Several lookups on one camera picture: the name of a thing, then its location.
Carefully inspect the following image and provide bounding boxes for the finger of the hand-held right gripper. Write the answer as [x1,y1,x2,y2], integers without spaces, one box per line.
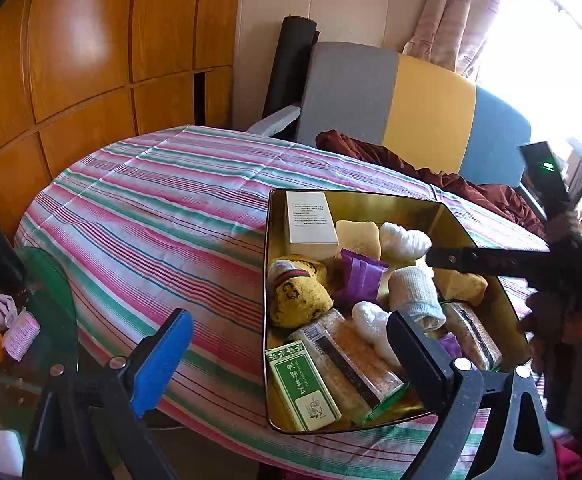
[426,246,554,281]

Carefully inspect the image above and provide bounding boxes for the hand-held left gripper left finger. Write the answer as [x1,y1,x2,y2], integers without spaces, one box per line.
[23,308,194,480]

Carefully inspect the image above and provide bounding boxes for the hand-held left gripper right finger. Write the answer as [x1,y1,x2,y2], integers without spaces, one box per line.
[386,310,559,480]

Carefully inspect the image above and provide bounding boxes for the wedge yellow sponge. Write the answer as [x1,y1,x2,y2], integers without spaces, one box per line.
[433,269,489,307]

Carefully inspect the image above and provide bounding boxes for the purple snack packet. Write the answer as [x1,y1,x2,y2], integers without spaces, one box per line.
[332,249,389,306]
[438,332,464,361]

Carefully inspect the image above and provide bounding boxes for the white plastic ball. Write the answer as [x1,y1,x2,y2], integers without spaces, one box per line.
[352,301,402,366]

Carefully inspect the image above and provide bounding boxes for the clear cracker packet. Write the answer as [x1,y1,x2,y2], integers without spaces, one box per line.
[441,302,502,371]
[288,308,406,408]

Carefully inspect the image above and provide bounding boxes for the grey beige sock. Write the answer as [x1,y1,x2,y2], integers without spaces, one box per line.
[388,266,446,332]

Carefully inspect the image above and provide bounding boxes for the white sock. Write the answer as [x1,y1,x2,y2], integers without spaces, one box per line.
[378,221,432,263]

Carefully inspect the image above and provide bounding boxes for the maroon gift box gold inside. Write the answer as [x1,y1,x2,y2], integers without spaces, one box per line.
[262,187,532,435]

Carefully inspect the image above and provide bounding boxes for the square yellow sponge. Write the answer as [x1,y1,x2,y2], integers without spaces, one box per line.
[335,220,382,263]

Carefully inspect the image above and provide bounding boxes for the person's right hand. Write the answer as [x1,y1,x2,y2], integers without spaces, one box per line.
[518,287,582,426]

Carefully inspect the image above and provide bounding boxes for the green and white box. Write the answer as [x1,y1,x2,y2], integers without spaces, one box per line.
[265,340,342,433]

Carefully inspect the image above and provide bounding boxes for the yellow patterned sock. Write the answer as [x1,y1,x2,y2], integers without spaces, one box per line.
[267,256,334,328]

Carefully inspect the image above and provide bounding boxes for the green glass round table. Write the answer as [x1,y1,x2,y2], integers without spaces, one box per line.
[0,246,79,480]

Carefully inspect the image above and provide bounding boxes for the window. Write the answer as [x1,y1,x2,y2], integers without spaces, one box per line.
[476,0,582,161]

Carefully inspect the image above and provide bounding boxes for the grey yellow blue headboard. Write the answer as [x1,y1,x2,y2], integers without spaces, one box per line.
[296,41,532,188]

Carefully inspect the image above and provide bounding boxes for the striped bed sheet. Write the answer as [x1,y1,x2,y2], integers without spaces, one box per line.
[13,125,582,480]

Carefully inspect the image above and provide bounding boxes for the maroon blanket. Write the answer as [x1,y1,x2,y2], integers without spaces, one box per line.
[316,130,546,236]

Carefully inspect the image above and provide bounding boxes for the white carton box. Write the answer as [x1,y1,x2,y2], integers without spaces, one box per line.
[285,191,340,261]

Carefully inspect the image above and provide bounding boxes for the beige curtain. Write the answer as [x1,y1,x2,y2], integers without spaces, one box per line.
[402,0,512,78]

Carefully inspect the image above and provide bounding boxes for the magenta cloth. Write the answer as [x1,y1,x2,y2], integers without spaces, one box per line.
[553,435,582,480]

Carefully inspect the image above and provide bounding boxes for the white foam block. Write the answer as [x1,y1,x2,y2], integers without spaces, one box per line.
[248,105,302,137]

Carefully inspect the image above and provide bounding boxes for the black rolled mat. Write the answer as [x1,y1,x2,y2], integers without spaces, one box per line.
[262,16,322,121]

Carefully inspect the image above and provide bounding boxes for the wooden wardrobe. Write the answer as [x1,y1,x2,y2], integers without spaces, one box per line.
[0,0,244,241]

